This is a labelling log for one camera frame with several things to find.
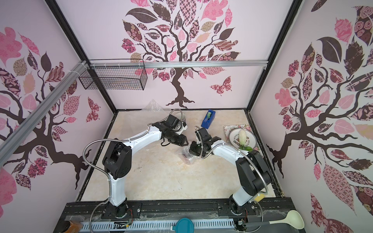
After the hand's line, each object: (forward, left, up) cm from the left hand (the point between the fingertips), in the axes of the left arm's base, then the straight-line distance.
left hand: (184, 144), depth 89 cm
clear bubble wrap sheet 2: (+40, +27, -4) cm, 48 cm away
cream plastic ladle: (-39, -54, -7) cm, 67 cm away
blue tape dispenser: (+24, -17, -3) cm, 30 cm away
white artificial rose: (+6, -40, -4) cm, 41 cm away
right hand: (-4, -3, -1) cm, 5 cm away
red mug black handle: (-8, -1, -1) cm, 8 cm away
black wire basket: (+39, +47, +26) cm, 66 cm away
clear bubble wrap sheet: (-9, -5, 0) cm, 10 cm away
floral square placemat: (+19, -33, -8) cm, 39 cm away
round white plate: (+9, -35, -7) cm, 37 cm away
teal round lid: (-41, 0, -1) cm, 41 cm away
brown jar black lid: (-41, +56, -7) cm, 70 cm away
